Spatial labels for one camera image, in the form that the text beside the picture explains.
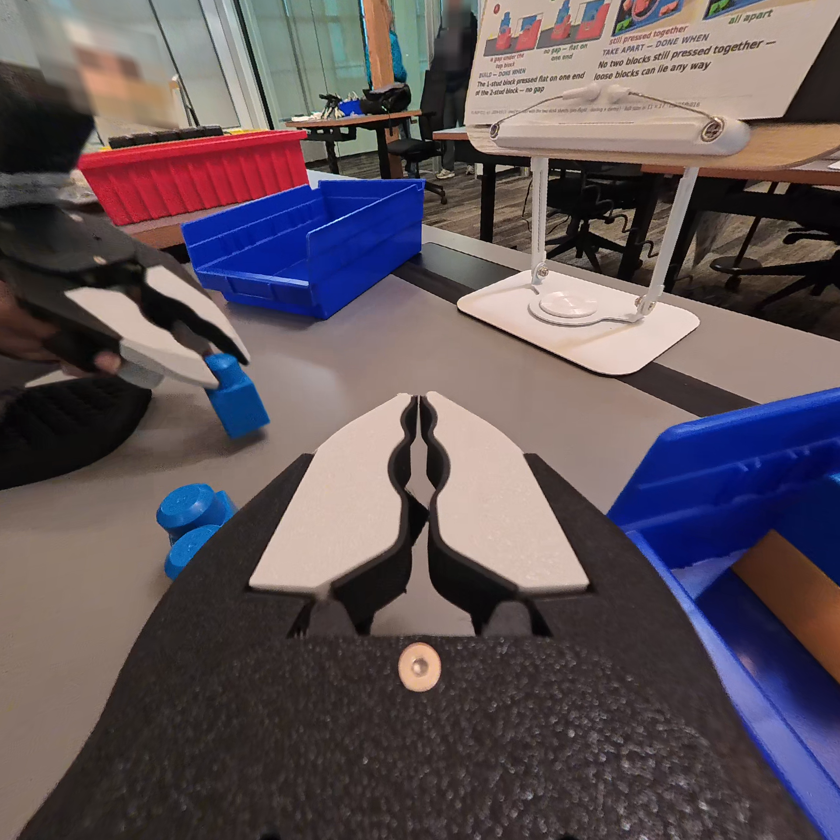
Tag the red plastic bin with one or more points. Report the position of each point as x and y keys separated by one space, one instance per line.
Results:
x=197 y=177

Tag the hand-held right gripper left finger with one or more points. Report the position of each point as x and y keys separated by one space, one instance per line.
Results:
x=328 y=518

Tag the black wrist rest pad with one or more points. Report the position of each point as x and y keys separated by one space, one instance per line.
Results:
x=59 y=433

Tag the person's left hand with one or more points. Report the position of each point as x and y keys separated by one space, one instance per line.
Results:
x=19 y=334

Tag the blue one-stud mega block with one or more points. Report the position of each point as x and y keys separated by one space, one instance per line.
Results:
x=239 y=400

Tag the wooden pillar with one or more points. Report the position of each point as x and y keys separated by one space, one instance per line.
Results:
x=377 y=39

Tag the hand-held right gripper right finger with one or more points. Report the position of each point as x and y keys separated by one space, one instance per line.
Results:
x=505 y=518

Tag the black office chair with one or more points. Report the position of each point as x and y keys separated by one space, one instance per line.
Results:
x=590 y=203
x=787 y=262
x=420 y=144

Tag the black plastic bin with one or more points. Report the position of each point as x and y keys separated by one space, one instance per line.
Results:
x=164 y=136

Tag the yellow plastic bin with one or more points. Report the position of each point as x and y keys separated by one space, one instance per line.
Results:
x=243 y=131

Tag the cluttered wooden desk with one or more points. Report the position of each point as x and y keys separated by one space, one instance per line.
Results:
x=354 y=119

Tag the black bag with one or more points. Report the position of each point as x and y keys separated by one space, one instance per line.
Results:
x=387 y=98

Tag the blue plastic bin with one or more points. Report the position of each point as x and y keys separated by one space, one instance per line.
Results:
x=722 y=459
x=367 y=249

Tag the blue two-stud mega block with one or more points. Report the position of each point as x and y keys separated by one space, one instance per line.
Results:
x=190 y=508

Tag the white sign stand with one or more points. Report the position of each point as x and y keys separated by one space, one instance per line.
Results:
x=590 y=348

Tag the yellow two-stud mega block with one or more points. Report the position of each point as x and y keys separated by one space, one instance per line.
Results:
x=794 y=590

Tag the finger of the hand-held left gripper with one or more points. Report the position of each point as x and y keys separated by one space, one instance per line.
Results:
x=197 y=308
x=144 y=334

